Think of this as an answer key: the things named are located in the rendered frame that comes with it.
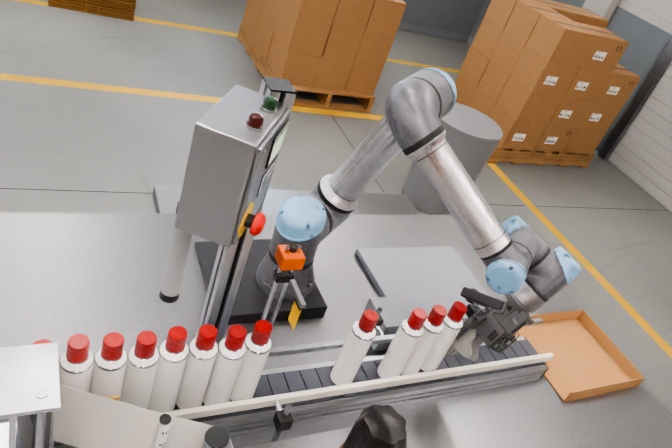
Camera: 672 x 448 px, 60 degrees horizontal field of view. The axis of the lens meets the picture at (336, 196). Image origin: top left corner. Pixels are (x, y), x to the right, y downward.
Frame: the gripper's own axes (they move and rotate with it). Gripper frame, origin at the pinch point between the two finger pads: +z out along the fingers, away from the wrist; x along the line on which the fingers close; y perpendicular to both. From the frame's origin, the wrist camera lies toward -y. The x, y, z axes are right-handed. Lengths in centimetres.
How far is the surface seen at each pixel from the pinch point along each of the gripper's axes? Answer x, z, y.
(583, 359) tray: 50, -18, 2
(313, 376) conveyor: -26.6, 21.7, -1.6
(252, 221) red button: -71, -5, 0
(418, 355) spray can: -11.6, 3.6, 2.4
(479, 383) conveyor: 12.0, 1.8, 5.7
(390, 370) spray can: -14.8, 10.0, 2.6
